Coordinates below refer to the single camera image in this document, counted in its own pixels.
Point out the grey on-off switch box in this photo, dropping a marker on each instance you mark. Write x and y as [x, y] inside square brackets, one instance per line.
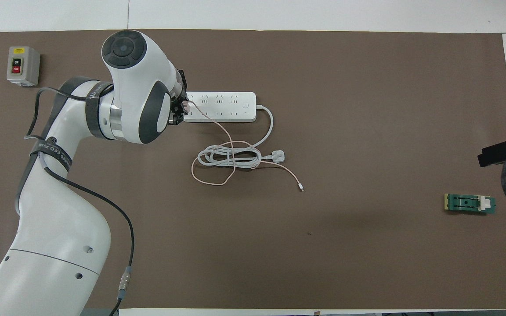
[22, 66]

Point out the pink charger adapter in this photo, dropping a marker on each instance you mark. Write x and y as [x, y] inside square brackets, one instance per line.
[187, 105]

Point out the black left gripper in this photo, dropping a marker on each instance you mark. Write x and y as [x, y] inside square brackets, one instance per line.
[177, 103]

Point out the white power strip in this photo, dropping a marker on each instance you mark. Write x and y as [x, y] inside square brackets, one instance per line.
[226, 107]

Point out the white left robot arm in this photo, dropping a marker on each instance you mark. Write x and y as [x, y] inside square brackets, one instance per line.
[59, 228]

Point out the green knife switch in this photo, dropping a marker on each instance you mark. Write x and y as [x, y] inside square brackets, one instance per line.
[468, 203]

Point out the brown paper table mat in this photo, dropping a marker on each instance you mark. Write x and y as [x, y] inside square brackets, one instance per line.
[323, 263]

